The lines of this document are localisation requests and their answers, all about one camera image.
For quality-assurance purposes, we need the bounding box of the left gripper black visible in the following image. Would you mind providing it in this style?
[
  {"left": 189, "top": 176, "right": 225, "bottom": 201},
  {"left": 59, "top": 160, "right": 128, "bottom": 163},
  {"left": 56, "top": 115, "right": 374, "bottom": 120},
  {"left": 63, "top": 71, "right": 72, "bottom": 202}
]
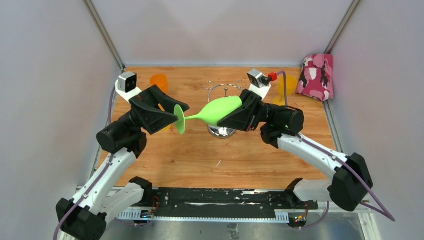
[{"left": 118, "top": 85, "right": 189, "bottom": 135}]

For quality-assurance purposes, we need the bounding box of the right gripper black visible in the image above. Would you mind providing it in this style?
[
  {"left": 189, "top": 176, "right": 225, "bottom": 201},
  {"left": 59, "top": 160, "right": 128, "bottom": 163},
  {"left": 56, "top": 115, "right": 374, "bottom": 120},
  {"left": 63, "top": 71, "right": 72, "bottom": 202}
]
[{"left": 215, "top": 89, "right": 281, "bottom": 133}]

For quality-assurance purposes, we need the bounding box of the orange wine glass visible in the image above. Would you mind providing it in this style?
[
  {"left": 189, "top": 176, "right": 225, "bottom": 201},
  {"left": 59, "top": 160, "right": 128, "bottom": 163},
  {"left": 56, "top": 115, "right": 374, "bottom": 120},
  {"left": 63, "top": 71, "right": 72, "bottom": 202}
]
[{"left": 150, "top": 73, "right": 169, "bottom": 93}]

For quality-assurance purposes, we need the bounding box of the green wine glass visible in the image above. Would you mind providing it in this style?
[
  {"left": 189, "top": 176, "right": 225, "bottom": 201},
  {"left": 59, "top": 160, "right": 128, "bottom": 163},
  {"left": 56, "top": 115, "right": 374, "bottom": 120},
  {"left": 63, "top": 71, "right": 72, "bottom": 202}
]
[{"left": 173, "top": 96, "right": 243, "bottom": 135}]

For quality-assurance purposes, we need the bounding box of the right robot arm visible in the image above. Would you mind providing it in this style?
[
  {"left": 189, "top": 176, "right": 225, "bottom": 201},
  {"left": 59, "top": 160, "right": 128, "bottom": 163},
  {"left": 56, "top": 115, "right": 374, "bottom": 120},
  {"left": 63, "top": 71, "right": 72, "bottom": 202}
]
[{"left": 217, "top": 89, "right": 374, "bottom": 212}]

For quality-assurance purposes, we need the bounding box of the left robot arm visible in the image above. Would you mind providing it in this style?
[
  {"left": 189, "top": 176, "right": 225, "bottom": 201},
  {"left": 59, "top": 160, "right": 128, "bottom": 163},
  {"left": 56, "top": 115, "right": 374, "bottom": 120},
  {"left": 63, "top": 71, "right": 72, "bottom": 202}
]
[{"left": 53, "top": 84, "right": 190, "bottom": 240}]

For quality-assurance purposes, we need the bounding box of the chrome wine glass rack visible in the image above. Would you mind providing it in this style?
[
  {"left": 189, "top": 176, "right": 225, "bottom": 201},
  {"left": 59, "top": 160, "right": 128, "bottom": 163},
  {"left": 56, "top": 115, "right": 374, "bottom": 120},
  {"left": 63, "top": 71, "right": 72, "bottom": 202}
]
[{"left": 203, "top": 79, "right": 246, "bottom": 139}]

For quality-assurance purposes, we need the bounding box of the pink camouflage cloth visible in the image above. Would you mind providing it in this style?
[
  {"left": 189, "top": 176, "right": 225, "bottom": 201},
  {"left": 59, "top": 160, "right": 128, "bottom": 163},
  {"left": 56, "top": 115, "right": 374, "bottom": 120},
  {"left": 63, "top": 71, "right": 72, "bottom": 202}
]
[{"left": 295, "top": 53, "right": 335, "bottom": 102}]

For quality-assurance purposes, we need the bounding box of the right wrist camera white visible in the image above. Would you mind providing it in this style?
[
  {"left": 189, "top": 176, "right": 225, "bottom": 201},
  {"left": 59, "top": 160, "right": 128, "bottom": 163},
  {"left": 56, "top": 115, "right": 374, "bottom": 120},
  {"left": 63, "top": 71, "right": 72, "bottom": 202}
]
[{"left": 247, "top": 68, "right": 271, "bottom": 100}]

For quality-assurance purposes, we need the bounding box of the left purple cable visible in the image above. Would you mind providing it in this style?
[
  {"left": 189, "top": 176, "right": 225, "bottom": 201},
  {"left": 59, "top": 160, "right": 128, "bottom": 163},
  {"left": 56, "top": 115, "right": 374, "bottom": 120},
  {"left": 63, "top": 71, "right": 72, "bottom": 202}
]
[{"left": 52, "top": 87, "right": 153, "bottom": 240}]

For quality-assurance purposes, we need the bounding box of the purple cable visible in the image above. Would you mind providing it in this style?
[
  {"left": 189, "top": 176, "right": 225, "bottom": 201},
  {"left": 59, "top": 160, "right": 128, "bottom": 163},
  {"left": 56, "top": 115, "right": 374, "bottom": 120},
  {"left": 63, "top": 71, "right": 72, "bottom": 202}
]
[
  {"left": 52, "top": 87, "right": 153, "bottom": 240},
  {"left": 267, "top": 70, "right": 397, "bottom": 231}
]

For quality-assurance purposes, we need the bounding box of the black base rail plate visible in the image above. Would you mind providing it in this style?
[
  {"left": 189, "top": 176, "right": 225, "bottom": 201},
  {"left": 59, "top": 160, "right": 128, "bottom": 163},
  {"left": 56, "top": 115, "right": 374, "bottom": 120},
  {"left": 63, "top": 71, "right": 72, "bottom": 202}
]
[{"left": 135, "top": 187, "right": 318, "bottom": 219}]

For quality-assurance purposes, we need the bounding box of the aluminium frame rail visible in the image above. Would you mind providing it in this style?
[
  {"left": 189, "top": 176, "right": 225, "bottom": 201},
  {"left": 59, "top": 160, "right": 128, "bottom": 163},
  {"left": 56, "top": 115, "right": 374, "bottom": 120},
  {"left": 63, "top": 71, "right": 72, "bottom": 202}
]
[{"left": 76, "top": 186, "right": 374, "bottom": 223}]

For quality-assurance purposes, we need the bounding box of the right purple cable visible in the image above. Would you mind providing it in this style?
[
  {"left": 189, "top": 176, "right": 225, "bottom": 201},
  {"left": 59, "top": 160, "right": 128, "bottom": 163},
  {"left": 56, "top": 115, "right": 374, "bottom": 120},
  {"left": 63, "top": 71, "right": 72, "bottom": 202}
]
[{"left": 267, "top": 70, "right": 397, "bottom": 231}]

